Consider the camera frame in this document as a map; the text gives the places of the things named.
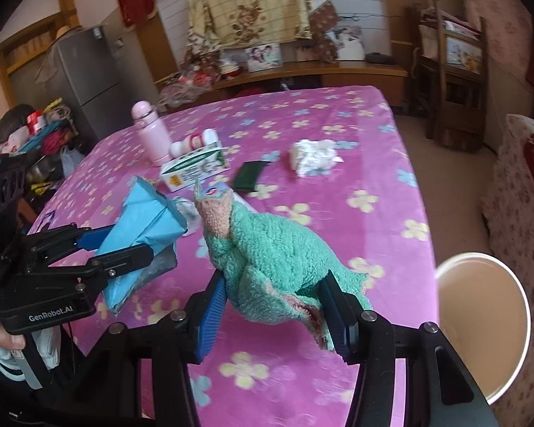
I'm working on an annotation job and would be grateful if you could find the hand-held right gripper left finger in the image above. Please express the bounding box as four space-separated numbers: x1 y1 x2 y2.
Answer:
67 270 229 427

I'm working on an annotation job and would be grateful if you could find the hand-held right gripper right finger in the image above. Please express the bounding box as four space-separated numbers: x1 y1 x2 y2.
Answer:
318 273 499 427

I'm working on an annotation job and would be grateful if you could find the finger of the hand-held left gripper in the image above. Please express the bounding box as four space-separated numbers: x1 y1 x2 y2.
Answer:
49 244 154 286
20 225 116 254

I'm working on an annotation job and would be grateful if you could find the blue plastic bag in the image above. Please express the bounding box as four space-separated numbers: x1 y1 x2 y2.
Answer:
93 176 188 318

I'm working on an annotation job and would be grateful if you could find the green terry towel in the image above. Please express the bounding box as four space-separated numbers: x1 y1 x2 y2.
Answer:
193 178 373 351

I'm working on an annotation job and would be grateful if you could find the green and white carton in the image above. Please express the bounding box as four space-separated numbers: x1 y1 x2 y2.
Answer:
159 141 231 193

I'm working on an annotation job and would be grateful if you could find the white round bucket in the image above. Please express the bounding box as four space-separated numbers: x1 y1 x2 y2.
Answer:
434 252 531 405

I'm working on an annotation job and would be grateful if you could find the person's left hand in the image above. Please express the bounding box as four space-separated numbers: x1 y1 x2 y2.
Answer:
0 322 27 352

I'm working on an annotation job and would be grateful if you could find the crumpled clear wrapper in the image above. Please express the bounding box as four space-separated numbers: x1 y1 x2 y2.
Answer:
176 198 201 232

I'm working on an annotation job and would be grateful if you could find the white grey shoe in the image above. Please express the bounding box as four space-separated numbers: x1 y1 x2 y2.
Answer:
0 322 63 388

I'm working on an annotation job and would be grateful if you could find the pile of colourful clothes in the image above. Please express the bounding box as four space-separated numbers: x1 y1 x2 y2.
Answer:
0 98 85 196

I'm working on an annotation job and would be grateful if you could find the pink thermos bottle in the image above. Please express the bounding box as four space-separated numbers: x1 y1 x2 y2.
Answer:
131 100 172 166

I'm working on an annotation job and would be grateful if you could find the white bottle with red label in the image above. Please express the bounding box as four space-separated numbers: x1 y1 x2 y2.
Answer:
169 129 219 158

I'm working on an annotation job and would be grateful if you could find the dark green wallet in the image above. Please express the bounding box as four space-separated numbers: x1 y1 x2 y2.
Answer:
229 161 268 193

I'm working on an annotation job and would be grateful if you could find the grey refrigerator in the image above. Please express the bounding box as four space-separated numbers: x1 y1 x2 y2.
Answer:
40 26 132 143

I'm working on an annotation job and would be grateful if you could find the heap of plastic bags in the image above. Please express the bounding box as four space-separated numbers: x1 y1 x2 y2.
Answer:
160 67 219 107

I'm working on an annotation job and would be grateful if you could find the pink floral tablecloth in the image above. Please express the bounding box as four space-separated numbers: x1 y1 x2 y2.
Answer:
27 84 437 427

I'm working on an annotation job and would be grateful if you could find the floral covered sofa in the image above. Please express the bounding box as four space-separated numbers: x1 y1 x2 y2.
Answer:
481 113 534 410

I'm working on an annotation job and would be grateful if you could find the framed couple photo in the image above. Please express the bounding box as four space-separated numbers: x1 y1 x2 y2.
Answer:
245 43 282 72

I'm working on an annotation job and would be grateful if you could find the wooden cabinet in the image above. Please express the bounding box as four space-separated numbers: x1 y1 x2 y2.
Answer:
156 60 408 107

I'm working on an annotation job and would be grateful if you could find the wooden chair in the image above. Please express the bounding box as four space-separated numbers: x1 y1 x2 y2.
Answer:
412 0 488 152

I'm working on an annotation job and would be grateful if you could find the large wedding photo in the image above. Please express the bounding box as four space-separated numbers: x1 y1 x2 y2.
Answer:
327 24 366 62

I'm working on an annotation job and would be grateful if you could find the yellow floral hanging cloth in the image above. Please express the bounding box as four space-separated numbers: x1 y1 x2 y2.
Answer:
184 0 339 67

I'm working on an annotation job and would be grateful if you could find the pink floral curtain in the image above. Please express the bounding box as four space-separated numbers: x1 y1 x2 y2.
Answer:
454 0 534 99

